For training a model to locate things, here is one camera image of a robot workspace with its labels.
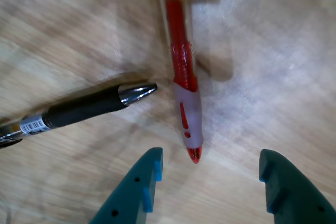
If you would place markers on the red retractable pen white grip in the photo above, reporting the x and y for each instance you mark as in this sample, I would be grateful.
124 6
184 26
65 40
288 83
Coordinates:
185 108

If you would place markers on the black grip retractable pen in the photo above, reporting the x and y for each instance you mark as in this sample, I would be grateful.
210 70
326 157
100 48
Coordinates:
78 108

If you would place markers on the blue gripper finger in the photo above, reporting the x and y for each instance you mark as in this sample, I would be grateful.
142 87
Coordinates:
291 195
131 195

